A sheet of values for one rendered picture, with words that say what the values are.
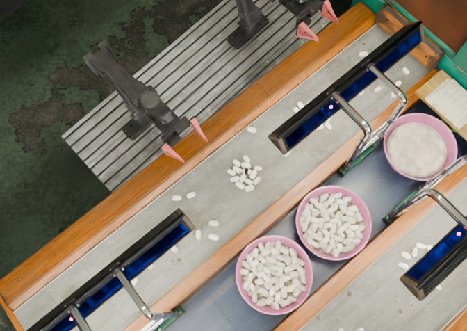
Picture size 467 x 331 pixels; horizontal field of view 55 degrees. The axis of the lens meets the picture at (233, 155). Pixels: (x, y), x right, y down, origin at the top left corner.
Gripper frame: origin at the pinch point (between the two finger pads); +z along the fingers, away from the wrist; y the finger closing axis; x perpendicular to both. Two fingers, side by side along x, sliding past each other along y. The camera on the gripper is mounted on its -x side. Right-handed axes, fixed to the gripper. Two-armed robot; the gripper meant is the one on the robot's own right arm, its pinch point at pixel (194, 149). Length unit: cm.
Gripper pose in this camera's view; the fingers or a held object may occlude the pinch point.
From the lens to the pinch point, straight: 138.3
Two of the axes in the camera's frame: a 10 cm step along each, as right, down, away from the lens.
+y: 7.2, -6.7, 1.8
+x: 0.4, 3.1, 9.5
